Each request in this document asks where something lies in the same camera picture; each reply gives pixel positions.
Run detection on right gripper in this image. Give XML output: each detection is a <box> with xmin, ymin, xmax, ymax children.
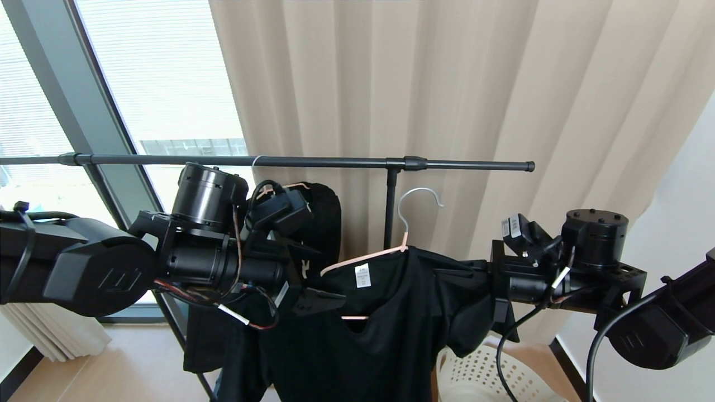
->
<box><xmin>490</xmin><ymin>240</ymin><xmax>565</xmax><ymax>337</ymax></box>

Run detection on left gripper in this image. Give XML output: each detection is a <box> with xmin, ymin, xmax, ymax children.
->
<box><xmin>166</xmin><ymin>232</ymin><xmax>348</xmax><ymax>318</ymax></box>

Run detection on black shorts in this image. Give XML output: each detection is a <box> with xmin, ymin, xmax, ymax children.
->
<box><xmin>183</xmin><ymin>181</ymin><xmax>342</xmax><ymax>374</ymax></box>

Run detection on pink clothes hanger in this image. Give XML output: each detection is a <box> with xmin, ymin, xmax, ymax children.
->
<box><xmin>255</xmin><ymin>181</ymin><xmax>311</xmax><ymax>196</ymax></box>
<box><xmin>320</xmin><ymin>187</ymin><xmax>445</xmax><ymax>320</ymax></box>

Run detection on black garment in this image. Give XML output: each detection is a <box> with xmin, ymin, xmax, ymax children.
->
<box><xmin>215</xmin><ymin>246</ymin><xmax>520</xmax><ymax>402</ymax></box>

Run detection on white laundry basket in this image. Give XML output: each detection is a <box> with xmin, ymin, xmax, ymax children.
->
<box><xmin>436</xmin><ymin>339</ymin><xmax>566</xmax><ymax>402</ymax></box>

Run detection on black clothes rack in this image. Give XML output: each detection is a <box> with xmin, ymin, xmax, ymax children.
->
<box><xmin>0</xmin><ymin>153</ymin><xmax>536</xmax><ymax>402</ymax></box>

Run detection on beige curtain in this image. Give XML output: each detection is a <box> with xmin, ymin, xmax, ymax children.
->
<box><xmin>0</xmin><ymin>301</ymin><xmax>112</xmax><ymax>362</ymax></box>
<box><xmin>209</xmin><ymin>0</ymin><xmax>715</xmax><ymax>350</ymax></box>

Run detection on window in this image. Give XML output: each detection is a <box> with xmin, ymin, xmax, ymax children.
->
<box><xmin>0</xmin><ymin>0</ymin><xmax>258</xmax><ymax>324</ymax></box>

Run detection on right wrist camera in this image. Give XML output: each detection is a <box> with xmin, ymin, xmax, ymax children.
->
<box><xmin>501</xmin><ymin>213</ymin><xmax>563</xmax><ymax>262</ymax></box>

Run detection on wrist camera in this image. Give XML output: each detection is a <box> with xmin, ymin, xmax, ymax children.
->
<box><xmin>501</xmin><ymin>213</ymin><xmax>563</xmax><ymax>262</ymax></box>
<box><xmin>251</xmin><ymin>187</ymin><xmax>314</xmax><ymax>236</ymax></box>

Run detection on black cable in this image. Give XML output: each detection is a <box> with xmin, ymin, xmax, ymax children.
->
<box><xmin>587</xmin><ymin>288</ymin><xmax>676</xmax><ymax>402</ymax></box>
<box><xmin>246</xmin><ymin>180</ymin><xmax>287</xmax><ymax>229</ymax></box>
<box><xmin>496</xmin><ymin>301</ymin><xmax>551</xmax><ymax>402</ymax></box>

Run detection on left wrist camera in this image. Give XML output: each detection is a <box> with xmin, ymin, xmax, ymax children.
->
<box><xmin>251</xmin><ymin>187</ymin><xmax>314</xmax><ymax>236</ymax></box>

